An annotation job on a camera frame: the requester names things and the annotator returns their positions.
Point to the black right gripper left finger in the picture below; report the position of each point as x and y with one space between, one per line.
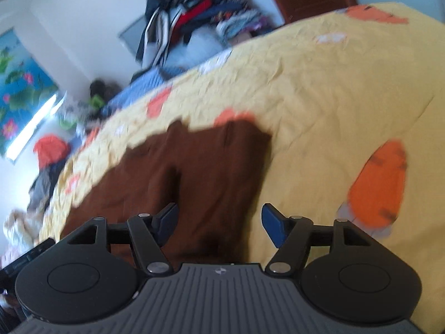
97 269

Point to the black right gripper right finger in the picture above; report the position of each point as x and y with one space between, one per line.
341 271

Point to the brown small garment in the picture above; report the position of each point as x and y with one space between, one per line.
212 175

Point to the pile of assorted clothes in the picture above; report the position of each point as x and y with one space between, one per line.
169 22

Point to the orange cloth item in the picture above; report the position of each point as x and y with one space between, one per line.
50 149

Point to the yellow carrot-print bed sheet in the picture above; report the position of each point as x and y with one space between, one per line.
331 91

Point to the dark and green toy clutter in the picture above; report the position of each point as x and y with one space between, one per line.
102 92

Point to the blue striped fabric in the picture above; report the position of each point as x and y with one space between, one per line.
142 84

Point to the blue floral window curtain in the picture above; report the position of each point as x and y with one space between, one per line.
25 89

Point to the grey flat screen panel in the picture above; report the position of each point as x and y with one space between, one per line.
130 37

